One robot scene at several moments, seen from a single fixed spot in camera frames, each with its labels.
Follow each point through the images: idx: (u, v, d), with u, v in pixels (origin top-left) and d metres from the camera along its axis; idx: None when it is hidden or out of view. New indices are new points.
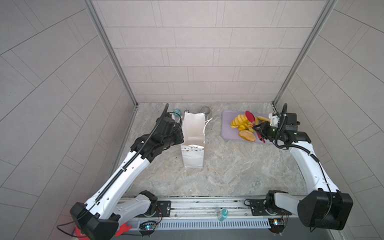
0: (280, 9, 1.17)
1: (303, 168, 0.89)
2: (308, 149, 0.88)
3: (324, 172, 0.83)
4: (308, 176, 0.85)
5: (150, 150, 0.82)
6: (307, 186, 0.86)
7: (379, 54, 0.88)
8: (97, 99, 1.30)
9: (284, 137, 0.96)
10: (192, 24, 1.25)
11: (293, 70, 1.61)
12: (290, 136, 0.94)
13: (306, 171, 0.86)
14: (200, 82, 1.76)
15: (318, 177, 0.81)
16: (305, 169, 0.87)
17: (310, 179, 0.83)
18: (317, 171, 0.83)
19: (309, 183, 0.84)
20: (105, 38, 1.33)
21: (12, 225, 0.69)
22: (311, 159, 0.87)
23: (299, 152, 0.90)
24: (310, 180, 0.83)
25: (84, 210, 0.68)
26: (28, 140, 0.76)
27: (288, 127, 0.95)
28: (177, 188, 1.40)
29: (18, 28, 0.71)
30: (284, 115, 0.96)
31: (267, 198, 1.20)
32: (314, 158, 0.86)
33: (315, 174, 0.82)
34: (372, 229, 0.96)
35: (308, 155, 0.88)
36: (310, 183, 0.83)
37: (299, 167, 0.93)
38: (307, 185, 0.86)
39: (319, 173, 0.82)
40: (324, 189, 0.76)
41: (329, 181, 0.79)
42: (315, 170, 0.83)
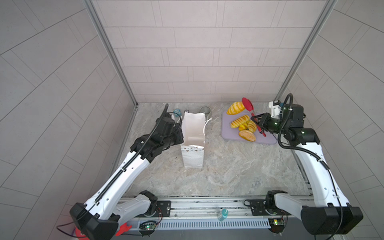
0: (280, 9, 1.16)
1: (311, 176, 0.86)
2: (318, 156, 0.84)
3: (334, 183, 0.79)
4: (316, 186, 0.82)
5: (150, 150, 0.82)
6: (314, 195, 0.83)
7: (379, 54, 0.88)
8: (97, 99, 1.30)
9: (290, 136, 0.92)
10: (192, 24, 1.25)
11: (293, 70, 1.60)
12: (296, 135, 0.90)
13: (315, 180, 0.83)
14: (200, 82, 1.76)
15: (328, 189, 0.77)
16: (313, 179, 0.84)
17: (318, 190, 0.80)
18: (326, 182, 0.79)
19: (317, 194, 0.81)
20: (105, 38, 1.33)
21: (12, 225, 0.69)
22: (321, 167, 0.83)
23: (309, 159, 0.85)
24: (318, 191, 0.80)
25: (83, 210, 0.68)
26: (28, 140, 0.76)
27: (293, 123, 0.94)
28: (177, 188, 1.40)
29: (18, 28, 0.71)
30: (290, 110, 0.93)
31: (267, 199, 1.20)
32: (324, 166, 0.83)
33: (324, 186, 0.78)
34: (372, 229, 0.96)
35: (318, 163, 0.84)
36: (317, 194, 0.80)
37: (306, 174, 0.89)
38: (314, 194, 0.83)
39: (328, 184, 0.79)
40: (334, 203, 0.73)
41: (339, 195, 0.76)
42: (325, 180, 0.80)
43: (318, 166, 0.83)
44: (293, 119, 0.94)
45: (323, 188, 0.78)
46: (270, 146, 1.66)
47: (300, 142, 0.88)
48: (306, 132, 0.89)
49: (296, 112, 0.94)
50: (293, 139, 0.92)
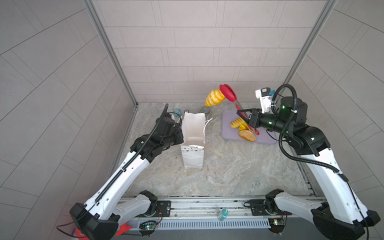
0: (280, 10, 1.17)
1: (327, 188, 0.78)
2: (336, 169, 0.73)
3: (352, 192, 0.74)
4: (335, 200, 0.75)
5: (150, 150, 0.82)
6: (331, 205, 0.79)
7: (379, 54, 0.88)
8: (97, 99, 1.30)
9: (299, 144, 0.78)
10: (192, 24, 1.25)
11: (293, 70, 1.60)
12: (307, 143, 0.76)
13: (333, 194, 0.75)
14: (200, 82, 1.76)
15: (350, 205, 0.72)
16: (331, 192, 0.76)
17: (339, 205, 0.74)
18: (347, 196, 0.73)
19: (336, 207, 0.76)
20: (105, 38, 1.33)
21: (12, 225, 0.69)
22: (339, 180, 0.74)
23: (325, 173, 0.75)
24: (339, 206, 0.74)
25: (84, 210, 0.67)
26: (28, 140, 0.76)
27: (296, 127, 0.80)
28: (177, 188, 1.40)
29: (19, 28, 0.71)
30: (292, 113, 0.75)
31: (267, 203, 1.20)
32: (343, 179, 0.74)
33: (347, 201, 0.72)
34: (372, 229, 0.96)
35: (336, 175, 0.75)
36: (336, 207, 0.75)
37: (319, 183, 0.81)
38: (331, 204, 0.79)
39: (349, 198, 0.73)
40: (358, 218, 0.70)
41: (359, 206, 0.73)
42: (346, 195, 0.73)
43: (335, 178, 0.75)
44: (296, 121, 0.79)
45: (346, 205, 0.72)
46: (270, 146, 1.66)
47: (313, 151, 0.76)
48: (316, 137, 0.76)
49: (299, 112, 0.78)
50: (302, 146, 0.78)
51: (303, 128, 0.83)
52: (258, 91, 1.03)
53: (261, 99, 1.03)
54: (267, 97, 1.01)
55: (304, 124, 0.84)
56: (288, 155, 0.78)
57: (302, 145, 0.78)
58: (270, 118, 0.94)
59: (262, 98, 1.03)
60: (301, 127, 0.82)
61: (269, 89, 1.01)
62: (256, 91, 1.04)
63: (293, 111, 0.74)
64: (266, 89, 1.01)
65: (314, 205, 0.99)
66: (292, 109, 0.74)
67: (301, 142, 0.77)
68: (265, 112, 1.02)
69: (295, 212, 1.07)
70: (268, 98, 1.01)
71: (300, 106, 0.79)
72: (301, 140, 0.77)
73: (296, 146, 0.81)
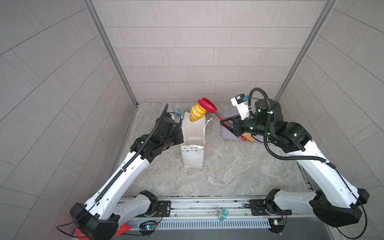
0: (280, 10, 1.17)
1: (318, 178, 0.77)
2: (323, 158, 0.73)
3: (340, 177, 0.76)
4: (329, 189, 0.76)
5: (150, 150, 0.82)
6: (325, 193, 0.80)
7: (379, 54, 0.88)
8: (97, 99, 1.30)
9: (285, 143, 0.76)
10: (192, 24, 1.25)
11: (293, 70, 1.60)
12: (292, 140, 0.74)
13: (326, 183, 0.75)
14: (200, 82, 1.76)
15: (344, 190, 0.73)
16: (324, 182, 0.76)
17: (334, 192, 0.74)
18: (339, 183, 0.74)
19: (331, 194, 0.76)
20: (105, 38, 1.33)
21: (12, 225, 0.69)
22: (327, 168, 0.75)
23: (315, 165, 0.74)
24: (334, 194, 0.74)
25: (84, 210, 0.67)
26: (28, 140, 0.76)
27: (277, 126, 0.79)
28: (177, 188, 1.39)
29: (19, 28, 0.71)
30: (269, 113, 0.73)
31: (268, 206, 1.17)
32: (331, 166, 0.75)
33: (340, 187, 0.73)
34: (372, 229, 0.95)
35: (324, 165, 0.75)
36: (331, 195, 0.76)
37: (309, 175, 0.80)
38: (325, 192, 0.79)
39: (340, 183, 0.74)
40: (353, 200, 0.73)
41: (350, 188, 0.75)
42: (337, 181, 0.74)
43: (324, 168, 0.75)
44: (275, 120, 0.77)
45: (341, 192, 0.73)
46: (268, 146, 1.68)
47: (299, 147, 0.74)
48: (298, 132, 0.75)
49: (275, 112, 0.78)
50: (288, 144, 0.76)
51: (283, 125, 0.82)
52: (233, 99, 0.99)
53: (238, 107, 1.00)
54: (243, 103, 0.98)
55: (282, 122, 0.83)
56: (279, 157, 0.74)
57: (288, 144, 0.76)
58: (250, 122, 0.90)
59: (238, 105, 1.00)
60: (281, 126, 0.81)
61: (243, 95, 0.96)
62: (232, 98, 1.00)
63: (269, 112, 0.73)
64: (239, 95, 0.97)
65: (310, 196, 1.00)
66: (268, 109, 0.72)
67: (286, 140, 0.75)
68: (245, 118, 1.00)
69: (293, 207, 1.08)
70: (245, 104, 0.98)
71: (274, 106, 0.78)
72: (286, 139, 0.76)
73: (282, 145, 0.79)
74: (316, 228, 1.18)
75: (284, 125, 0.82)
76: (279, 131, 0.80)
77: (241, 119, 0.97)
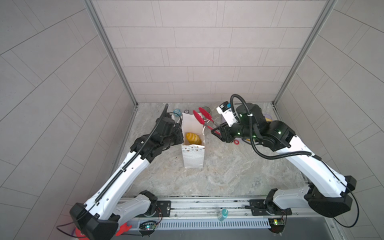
0: (280, 10, 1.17)
1: (307, 171, 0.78)
2: (309, 152, 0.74)
3: (327, 167, 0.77)
4: (318, 181, 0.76)
5: (150, 150, 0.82)
6: (316, 186, 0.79)
7: (379, 54, 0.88)
8: (97, 99, 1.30)
9: (272, 142, 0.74)
10: (192, 24, 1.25)
11: (292, 70, 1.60)
12: (277, 138, 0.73)
13: (314, 175, 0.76)
14: (200, 83, 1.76)
15: (332, 180, 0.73)
16: (313, 174, 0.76)
17: (323, 183, 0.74)
18: (326, 173, 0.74)
19: (321, 186, 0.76)
20: (105, 38, 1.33)
21: (13, 225, 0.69)
22: (314, 160, 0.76)
23: (301, 159, 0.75)
24: (324, 185, 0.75)
25: (84, 210, 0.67)
26: (28, 140, 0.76)
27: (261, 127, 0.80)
28: (177, 188, 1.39)
29: (18, 28, 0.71)
30: (249, 116, 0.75)
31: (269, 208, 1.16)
32: (316, 158, 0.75)
33: (328, 178, 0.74)
34: (372, 228, 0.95)
35: (310, 157, 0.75)
36: (321, 186, 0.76)
37: (298, 169, 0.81)
38: (315, 184, 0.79)
39: (328, 173, 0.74)
40: (342, 189, 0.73)
41: (338, 177, 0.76)
42: (324, 172, 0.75)
43: (310, 160, 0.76)
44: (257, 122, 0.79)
45: (330, 182, 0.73)
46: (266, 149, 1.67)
47: (285, 144, 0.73)
48: (282, 129, 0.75)
49: (255, 114, 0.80)
50: (275, 143, 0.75)
51: (267, 126, 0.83)
52: (218, 108, 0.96)
53: (224, 114, 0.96)
54: (228, 110, 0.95)
55: (266, 123, 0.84)
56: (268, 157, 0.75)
57: (274, 142, 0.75)
58: (237, 128, 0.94)
59: (224, 113, 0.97)
60: (265, 126, 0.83)
61: (226, 103, 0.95)
62: (218, 109, 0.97)
63: (249, 115, 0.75)
64: (223, 103, 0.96)
65: (304, 191, 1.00)
66: (247, 112, 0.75)
67: (271, 139, 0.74)
68: (232, 124, 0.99)
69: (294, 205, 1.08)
70: (230, 111, 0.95)
71: (253, 109, 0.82)
72: (271, 138, 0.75)
73: (269, 145, 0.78)
74: (316, 228, 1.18)
75: (268, 125, 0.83)
76: (264, 131, 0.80)
77: (228, 125, 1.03)
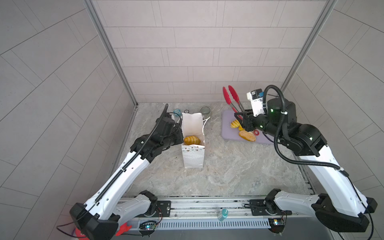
0: (280, 9, 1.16)
1: (329, 184, 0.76)
2: (337, 166, 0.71)
3: (352, 185, 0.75)
4: (338, 196, 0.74)
5: (150, 150, 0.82)
6: (332, 199, 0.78)
7: (379, 54, 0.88)
8: (97, 99, 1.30)
9: (299, 147, 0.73)
10: (192, 24, 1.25)
11: (292, 70, 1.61)
12: (306, 144, 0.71)
13: (336, 191, 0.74)
14: (200, 82, 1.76)
15: (354, 199, 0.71)
16: (334, 188, 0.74)
17: (343, 200, 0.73)
18: (350, 191, 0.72)
19: (339, 201, 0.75)
20: (105, 38, 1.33)
21: (12, 225, 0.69)
22: (340, 176, 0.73)
23: (327, 171, 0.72)
24: (343, 201, 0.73)
25: (84, 210, 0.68)
26: (28, 140, 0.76)
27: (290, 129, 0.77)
28: (177, 188, 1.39)
29: (19, 28, 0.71)
30: (283, 115, 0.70)
31: (268, 205, 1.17)
32: (343, 174, 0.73)
33: (350, 196, 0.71)
34: (372, 228, 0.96)
35: (337, 172, 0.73)
36: (339, 202, 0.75)
37: (319, 179, 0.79)
38: (333, 199, 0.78)
39: (352, 192, 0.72)
40: (361, 210, 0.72)
41: (360, 197, 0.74)
42: (348, 189, 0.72)
43: (337, 175, 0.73)
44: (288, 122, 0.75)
45: (352, 201, 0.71)
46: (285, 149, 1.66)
47: (313, 152, 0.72)
48: (313, 136, 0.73)
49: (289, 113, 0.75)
50: (302, 148, 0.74)
51: (297, 128, 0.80)
52: (249, 94, 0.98)
53: (253, 102, 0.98)
54: (258, 99, 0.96)
55: (297, 124, 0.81)
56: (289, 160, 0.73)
57: (302, 147, 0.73)
58: (262, 121, 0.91)
59: (253, 100, 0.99)
60: (295, 128, 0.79)
61: (259, 91, 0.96)
62: (249, 95, 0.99)
63: (284, 113, 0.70)
64: (255, 91, 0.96)
65: (313, 199, 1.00)
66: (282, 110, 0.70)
67: (300, 143, 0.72)
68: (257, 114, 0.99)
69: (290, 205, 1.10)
70: (259, 101, 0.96)
71: (288, 107, 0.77)
72: (300, 142, 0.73)
73: (294, 148, 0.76)
74: (317, 228, 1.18)
75: (298, 127, 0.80)
76: (293, 133, 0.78)
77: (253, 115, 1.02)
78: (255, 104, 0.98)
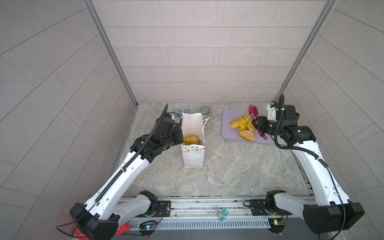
0: (280, 9, 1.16)
1: (310, 174, 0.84)
2: (315, 154, 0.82)
3: (334, 180, 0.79)
4: (316, 185, 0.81)
5: (150, 150, 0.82)
6: (315, 194, 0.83)
7: (379, 54, 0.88)
8: (97, 99, 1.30)
9: (287, 136, 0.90)
10: (192, 24, 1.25)
11: (292, 70, 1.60)
12: (293, 134, 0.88)
13: (314, 179, 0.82)
14: (200, 82, 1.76)
15: (329, 188, 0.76)
16: (313, 177, 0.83)
17: (319, 188, 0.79)
18: (327, 180, 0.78)
19: (318, 192, 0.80)
20: (105, 38, 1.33)
21: (13, 225, 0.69)
22: (320, 165, 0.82)
23: (308, 158, 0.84)
24: (319, 190, 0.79)
25: (84, 210, 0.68)
26: (28, 140, 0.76)
27: (288, 123, 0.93)
28: (177, 188, 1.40)
29: (19, 28, 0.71)
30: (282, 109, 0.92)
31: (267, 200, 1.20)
32: (322, 164, 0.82)
33: (325, 184, 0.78)
34: (372, 229, 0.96)
35: (317, 161, 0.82)
36: (319, 194, 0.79)
37: (305, 171, 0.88)
38: (315, 193, 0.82)
39: (329, 182, 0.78)
40: (336, 201, 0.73)
41: (340, 192, 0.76)
42: (324, 178, 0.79)
43: (317, 164, 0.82)
44: (287, 118, 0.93)
45: (324, 187, 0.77)
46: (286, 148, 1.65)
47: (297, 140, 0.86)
48: (302, 131, 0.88)
49: (289, 111, 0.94)
50: (290, 138, 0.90)
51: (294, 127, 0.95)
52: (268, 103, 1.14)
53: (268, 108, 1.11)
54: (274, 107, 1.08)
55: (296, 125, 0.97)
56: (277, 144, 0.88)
57: (289, 137, 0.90)
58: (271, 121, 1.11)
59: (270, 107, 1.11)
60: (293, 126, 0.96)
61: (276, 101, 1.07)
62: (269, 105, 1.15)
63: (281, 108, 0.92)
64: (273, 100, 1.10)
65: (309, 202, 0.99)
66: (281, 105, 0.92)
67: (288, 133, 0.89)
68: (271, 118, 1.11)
69: (287, 201, 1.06)
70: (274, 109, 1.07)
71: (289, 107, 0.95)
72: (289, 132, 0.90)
73: (284, 138, 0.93)
74: None
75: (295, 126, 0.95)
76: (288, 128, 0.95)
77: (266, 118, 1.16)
78: (270, 111, 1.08)
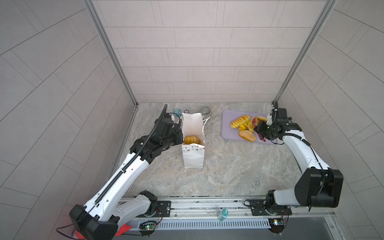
0: (280, 9, 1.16)
1: (296, 152, 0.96)
2: (299, 135, 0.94)
3: (316, 154, 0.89)
4: (301, 159, 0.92)
5: (149, 151, 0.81)
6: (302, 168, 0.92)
7: (379, 54, 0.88)
8: (97, 99, 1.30)
9: (277, 129, 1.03)
10: (192, 24, 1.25)
11: (293, 70, 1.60)
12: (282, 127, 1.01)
13: (299, 155, 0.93)
14: (200, 82, 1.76)
15: (311, 158, 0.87)
16: (298, 153, 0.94)
17: (303, 161, 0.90)
18: (309, 153, 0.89)
19: (303, 165, 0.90)
20: (105, 38, 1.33)
21: (13, 225, 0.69)
22: (302, 143, 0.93)
23: (292, 139, 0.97)
24: (304, 162, 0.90)
25: (83, 212, 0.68)
26: (27, 140, 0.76)
27: (280, 120, 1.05)
28: (177, 188, 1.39)
29: (18, 28, 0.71)
30: (275, 110, 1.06)
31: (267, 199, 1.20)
32: (305, 143, 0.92)
33: (308, 156, 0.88)
34: (373, 229, 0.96)
35: (300, 141, 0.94)
36: (305, 167, 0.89)
37: (293, 152, 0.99)
38: (302, 167, 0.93)
39: (311, 155, 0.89)
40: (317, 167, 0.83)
41: (321, 162, 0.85)
42: (307, 152, 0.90)
43: (300, 142, 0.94)
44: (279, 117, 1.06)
45: (307, 158, 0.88)
46: (286, 148, 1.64)
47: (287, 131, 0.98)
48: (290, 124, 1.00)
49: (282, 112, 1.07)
50: (280, 131, 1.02)
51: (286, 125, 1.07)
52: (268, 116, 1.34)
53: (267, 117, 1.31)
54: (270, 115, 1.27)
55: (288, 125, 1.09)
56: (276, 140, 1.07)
57: (280, 130, 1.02)
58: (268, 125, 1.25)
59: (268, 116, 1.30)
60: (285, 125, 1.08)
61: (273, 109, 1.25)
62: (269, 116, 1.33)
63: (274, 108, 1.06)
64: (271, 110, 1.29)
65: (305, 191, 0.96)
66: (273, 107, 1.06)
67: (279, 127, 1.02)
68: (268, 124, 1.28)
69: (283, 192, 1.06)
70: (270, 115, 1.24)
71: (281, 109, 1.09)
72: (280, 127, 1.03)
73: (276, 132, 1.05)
74: (317, 229, 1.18)
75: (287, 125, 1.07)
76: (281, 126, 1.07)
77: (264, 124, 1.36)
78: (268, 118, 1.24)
